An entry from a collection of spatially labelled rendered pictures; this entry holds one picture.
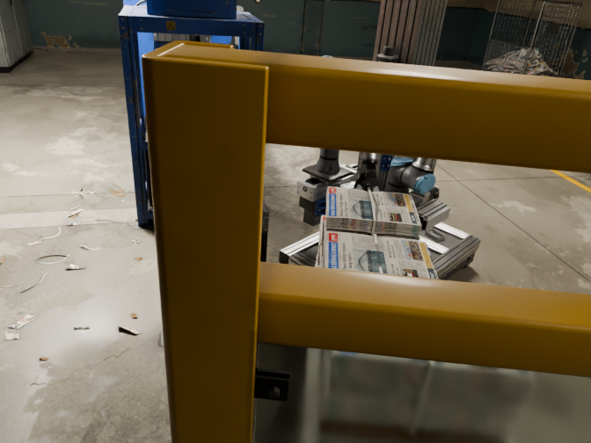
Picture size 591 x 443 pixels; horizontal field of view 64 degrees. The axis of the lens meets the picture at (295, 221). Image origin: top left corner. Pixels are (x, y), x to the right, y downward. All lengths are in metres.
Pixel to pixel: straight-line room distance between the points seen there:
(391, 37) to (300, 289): 2.36
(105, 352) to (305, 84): 2.58
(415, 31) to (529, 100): 2.29
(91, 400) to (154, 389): 0.29
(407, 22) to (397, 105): 2.33
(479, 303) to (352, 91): 0.24
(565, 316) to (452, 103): 0.24
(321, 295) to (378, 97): 0.19
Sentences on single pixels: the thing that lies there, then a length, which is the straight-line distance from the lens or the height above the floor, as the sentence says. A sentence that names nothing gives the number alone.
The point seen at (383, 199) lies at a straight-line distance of 2.06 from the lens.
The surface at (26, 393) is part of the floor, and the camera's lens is 2.76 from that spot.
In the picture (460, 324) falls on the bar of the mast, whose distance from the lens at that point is 0.46.
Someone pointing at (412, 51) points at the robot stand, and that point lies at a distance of 2.66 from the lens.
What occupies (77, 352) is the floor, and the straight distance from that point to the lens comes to 2.89.
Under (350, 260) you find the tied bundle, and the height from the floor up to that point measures 1.06.
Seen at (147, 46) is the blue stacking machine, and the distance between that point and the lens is 5.84.
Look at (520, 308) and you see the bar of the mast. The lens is 0.49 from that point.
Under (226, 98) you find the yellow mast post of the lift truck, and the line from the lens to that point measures 0.34.
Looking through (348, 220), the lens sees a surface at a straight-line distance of 1.86.
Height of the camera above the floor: 1.91
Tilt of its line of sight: 28 degrees down
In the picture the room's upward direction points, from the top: 5 degrees clockwise
